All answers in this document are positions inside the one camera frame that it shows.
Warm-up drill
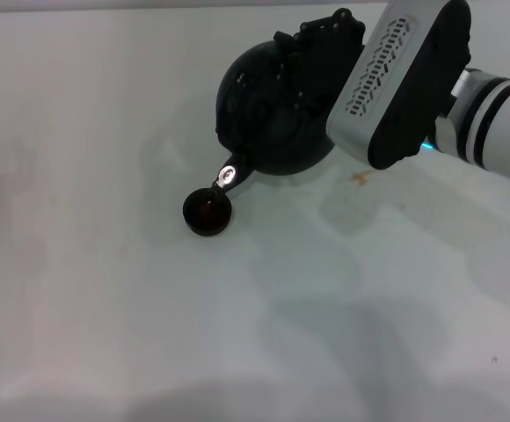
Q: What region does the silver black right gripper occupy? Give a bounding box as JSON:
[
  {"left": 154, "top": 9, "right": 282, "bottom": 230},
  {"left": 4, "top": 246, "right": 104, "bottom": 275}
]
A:
[{"left": 273, "top": 0, "right": 474, "bottom": 171}]

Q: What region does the black round teapot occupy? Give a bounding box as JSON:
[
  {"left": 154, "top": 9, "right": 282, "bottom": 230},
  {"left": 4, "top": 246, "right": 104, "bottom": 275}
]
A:
[{"left": 210, "top": 38, "right": 340, "bottom": 195}]

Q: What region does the dark brown teacup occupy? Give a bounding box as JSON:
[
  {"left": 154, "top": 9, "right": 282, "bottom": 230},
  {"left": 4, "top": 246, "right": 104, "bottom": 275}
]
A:
[{"left": 181, "top": 186, "right": 233, "bottom": 237}]

